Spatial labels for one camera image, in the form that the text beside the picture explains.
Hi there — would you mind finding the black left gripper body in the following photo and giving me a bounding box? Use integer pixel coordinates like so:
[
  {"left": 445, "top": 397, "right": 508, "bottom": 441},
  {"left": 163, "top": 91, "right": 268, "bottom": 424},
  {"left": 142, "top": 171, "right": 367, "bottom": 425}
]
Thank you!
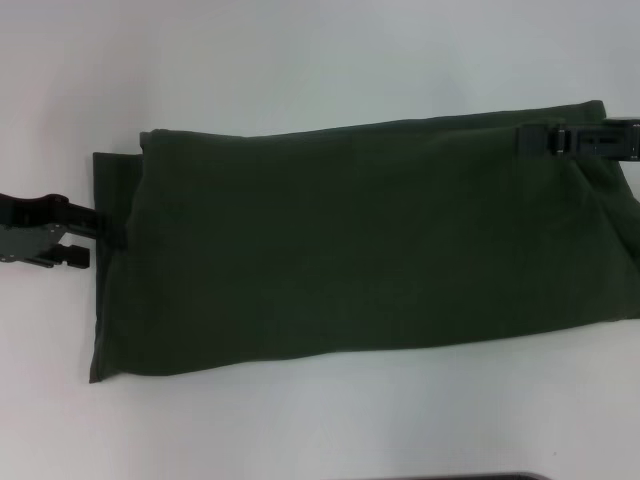
[{"left": 0, "top": 192, "right": 71, "bottom": 269}]

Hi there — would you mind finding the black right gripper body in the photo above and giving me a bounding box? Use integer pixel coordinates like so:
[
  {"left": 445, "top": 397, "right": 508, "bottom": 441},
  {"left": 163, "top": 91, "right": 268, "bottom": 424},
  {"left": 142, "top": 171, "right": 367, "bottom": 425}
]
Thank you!
[{"left": 554, "top": 115, "right": 640, "bottom": 162}]

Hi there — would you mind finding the dark green FREE t-shirt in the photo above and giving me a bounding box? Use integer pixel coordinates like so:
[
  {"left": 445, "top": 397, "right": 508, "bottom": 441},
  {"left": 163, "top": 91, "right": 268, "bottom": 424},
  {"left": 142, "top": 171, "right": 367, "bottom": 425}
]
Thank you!
[{"left": 88, "top": 99, "right": 640, "bottom": 385}]

